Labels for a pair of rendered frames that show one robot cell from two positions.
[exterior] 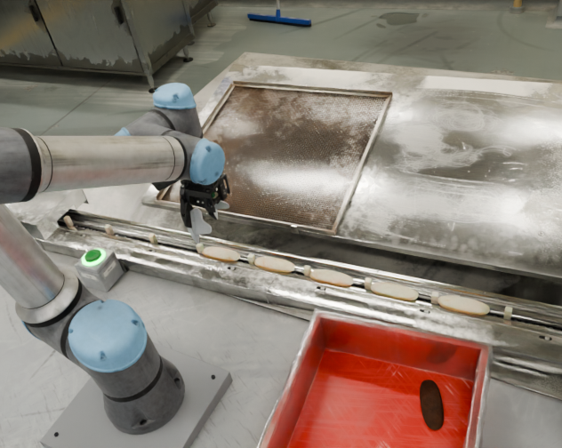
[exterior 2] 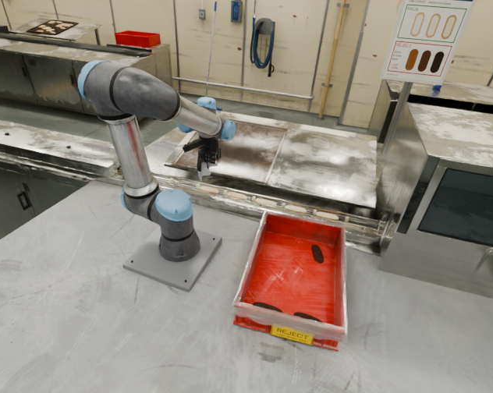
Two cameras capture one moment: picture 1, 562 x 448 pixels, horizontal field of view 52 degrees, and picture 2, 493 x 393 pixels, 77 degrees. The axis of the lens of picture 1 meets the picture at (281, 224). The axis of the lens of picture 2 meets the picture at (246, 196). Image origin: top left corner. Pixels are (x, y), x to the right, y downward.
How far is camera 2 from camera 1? 0.40 m
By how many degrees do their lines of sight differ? 14
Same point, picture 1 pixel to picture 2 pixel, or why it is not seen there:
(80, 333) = (163, 201)
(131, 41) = not seen: hidden behind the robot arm
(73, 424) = (140, 257)
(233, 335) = (218, 224)
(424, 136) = (303, 148)
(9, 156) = (170, 94)
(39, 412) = (118, 253)
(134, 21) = not seen: hidden behind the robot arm
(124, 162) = (203, 116)
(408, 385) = (306, 246)
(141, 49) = not seen: hidden behind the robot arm
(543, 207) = (358, 179)
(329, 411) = (271, 255)
